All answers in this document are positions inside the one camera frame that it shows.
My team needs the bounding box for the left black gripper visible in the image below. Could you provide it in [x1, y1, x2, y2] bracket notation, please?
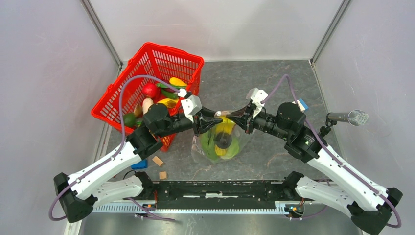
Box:
[157, 105, 224, 138]

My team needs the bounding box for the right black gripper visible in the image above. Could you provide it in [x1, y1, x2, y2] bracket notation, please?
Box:
[227, 102, 290, 140]

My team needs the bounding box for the green leafy vegetable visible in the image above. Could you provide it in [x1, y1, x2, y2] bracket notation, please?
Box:
[200, 129, 220, 163]

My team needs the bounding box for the clear zip top bag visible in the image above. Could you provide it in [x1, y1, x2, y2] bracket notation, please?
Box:
[191, 110, 252, 164]

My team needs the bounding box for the pale green cabbage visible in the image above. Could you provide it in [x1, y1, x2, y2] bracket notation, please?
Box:
[221, 138, 240, 160]

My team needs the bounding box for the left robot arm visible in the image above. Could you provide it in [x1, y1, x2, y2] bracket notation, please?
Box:
[48, 99, 223, 223]

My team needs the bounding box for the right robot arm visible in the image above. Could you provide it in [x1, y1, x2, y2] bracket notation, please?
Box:
[227, 102, 403, 235]

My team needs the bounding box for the green cucumber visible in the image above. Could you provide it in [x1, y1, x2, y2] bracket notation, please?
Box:
[161, 89, 179, 99]

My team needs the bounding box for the long green pepper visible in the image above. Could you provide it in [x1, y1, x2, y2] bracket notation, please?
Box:
[156, 83, 186, 89]

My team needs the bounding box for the white mushroom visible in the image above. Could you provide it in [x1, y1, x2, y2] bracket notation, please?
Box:
[142, 97, 154, 115]

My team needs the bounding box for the blue white toy block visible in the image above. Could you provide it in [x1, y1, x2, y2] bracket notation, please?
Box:
[292, 98, 309, 113]

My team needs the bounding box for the red apple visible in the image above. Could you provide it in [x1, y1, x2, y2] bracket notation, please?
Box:
[141, 83, 160, 99]

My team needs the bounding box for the small wooden cube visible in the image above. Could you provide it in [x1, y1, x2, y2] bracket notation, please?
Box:
[159, 171, 168, 180]

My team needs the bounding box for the red plastic basket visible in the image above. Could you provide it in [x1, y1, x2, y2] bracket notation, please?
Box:
[91, 42, 204, 131]

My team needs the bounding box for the blue grey green block stack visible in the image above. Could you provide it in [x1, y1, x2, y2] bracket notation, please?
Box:
[131, 159, 148, 170]

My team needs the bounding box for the green avocado in basket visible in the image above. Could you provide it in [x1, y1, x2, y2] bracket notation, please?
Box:
[123, 113, 137, 128]

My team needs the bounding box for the black microphone stand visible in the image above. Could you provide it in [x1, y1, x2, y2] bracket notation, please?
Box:
[319, 117, 337, 138]

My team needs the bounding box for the silver microphone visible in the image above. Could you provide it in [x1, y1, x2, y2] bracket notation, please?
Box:
[326, 110, 369, 126]

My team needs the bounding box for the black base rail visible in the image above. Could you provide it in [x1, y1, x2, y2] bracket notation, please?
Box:
[133, 180, 301, 210]

